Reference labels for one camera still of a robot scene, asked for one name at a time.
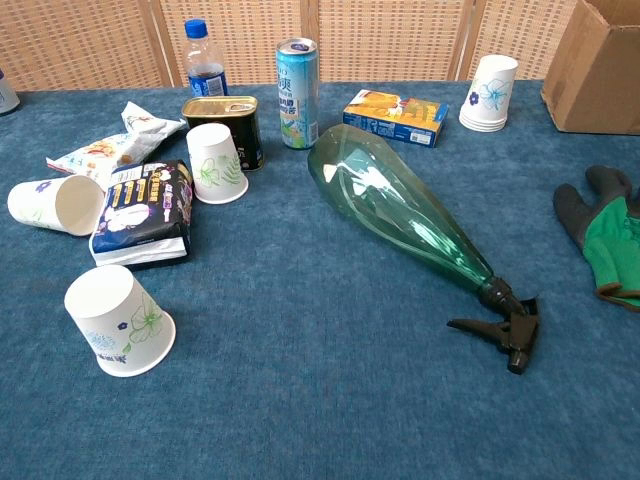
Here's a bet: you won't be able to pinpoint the green transparent spray bottle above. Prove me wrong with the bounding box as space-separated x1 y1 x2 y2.
306 123 540 376

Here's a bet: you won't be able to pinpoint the cola bottle with blue cap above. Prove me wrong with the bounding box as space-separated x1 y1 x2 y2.
182 18 230 99

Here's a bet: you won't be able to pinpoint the paper cup with green leaves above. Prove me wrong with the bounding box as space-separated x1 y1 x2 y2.
185 122 250 206

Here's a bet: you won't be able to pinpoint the black tin with gold lid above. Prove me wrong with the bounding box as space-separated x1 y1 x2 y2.
180 95 265 173

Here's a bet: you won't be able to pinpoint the orange and blue carton box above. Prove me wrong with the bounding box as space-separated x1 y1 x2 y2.
342 88 450 149

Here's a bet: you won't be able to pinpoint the tall light blue drink can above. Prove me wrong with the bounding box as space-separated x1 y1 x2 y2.
275 37 321 150

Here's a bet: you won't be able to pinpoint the blue felt table cover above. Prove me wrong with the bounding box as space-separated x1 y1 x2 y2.
0 79 640 480

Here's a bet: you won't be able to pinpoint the dark blue pad package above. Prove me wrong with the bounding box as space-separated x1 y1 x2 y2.
88 159 195 269

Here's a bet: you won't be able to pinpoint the woven rattan folding screen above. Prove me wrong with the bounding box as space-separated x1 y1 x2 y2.
0 0 586 93

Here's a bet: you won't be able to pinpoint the paper cup with green flower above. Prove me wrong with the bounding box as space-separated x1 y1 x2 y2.
63 264 177 379

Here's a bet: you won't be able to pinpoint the stacked blue-flower paper cups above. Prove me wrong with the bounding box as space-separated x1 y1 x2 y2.
458 54 520 134

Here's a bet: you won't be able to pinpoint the white snack bag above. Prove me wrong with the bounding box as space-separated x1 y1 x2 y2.
45 101 188 187

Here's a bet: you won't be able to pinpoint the paper cup with purple flower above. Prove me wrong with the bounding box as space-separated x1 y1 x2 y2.
6 174 106 237

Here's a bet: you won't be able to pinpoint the green and black work glove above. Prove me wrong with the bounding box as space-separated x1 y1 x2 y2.
552 165 640 314

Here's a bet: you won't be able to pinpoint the open brown cardboard box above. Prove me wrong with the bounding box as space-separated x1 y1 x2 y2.
540 0 640 136

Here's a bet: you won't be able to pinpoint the grey object at left edge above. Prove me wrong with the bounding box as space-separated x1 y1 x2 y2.
0 67 21 116

